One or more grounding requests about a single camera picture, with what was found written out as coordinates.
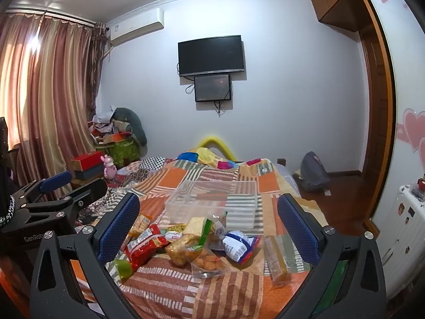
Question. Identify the clear wrapper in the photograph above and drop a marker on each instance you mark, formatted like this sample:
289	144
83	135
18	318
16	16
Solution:
219	222

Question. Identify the grey backpack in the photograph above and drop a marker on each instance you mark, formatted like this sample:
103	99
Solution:
313	172

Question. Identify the pale rice cake packet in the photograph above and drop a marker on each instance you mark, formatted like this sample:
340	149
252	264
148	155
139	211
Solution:
196	225

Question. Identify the white air conditioner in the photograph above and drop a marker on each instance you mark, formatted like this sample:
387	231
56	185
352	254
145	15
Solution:
136	26

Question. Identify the dark grey box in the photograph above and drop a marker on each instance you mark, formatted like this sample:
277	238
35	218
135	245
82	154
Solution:
90	173

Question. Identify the yellow orange snack packet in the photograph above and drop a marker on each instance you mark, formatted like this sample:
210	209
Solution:
141	224

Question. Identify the black wall television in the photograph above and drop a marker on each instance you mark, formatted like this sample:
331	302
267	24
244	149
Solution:
211	55

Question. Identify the red snack packet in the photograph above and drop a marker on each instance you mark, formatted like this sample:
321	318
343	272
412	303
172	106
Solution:
146	244

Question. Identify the pile of papers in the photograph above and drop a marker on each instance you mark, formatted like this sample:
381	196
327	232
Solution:
99	124

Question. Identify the clear orange cracker packet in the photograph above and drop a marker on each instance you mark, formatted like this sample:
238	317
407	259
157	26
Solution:
206	263

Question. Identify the flat red box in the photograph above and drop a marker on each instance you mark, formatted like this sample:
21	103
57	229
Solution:
114	138

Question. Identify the clear plastic container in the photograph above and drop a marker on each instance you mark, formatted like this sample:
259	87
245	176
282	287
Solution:
212	199

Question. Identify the fried puff snack bag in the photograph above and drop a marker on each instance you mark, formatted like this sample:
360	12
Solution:
182	248

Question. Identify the striped pink curtain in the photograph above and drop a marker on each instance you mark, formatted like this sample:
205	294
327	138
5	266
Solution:
49	89

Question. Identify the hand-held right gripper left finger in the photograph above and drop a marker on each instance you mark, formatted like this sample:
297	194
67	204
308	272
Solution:
119	229

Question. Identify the yellow curved foam tube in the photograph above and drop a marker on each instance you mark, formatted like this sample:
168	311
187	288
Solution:
212	140

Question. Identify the wooden bed post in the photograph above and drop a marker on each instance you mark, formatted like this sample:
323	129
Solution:
281	161

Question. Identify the small red object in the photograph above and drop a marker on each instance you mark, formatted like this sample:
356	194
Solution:
421	183

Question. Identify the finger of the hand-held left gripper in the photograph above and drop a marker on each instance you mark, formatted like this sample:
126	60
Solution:
54	180
89	191

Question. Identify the wooden overhead cabinet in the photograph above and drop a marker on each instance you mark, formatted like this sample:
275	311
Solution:
335	0

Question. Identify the white red small packet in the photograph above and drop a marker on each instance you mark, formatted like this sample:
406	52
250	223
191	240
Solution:
172	236

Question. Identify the red shoe box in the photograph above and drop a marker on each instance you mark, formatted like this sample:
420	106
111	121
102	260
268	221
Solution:
87	160

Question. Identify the orange striped patchwork quilt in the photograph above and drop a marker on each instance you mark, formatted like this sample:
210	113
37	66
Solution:
199	292

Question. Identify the checkered patchwork quilt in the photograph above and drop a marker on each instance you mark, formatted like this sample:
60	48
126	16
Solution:
146	167

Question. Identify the brown wooden door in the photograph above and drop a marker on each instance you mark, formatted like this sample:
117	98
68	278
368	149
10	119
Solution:
375	123

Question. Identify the yellow colourful blanket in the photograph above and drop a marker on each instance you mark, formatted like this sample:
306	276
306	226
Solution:
206	158

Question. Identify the blue white snack packet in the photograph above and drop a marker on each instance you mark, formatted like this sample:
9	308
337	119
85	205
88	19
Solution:
237	244

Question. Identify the small black wall monitor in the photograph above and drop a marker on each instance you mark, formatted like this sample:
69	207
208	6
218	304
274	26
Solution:
212	88

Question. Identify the yellow chips packet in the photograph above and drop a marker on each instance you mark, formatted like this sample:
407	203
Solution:
176	228

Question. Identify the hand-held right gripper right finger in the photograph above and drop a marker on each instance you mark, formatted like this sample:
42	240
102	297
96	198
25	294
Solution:
298	231

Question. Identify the green snack packet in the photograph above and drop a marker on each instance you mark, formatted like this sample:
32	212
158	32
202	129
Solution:
122	268

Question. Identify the pink rabbit toy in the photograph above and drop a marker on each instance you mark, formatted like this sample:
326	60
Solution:
109	169

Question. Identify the green-edged clear packet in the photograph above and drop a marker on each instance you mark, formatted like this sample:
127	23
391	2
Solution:
206	234

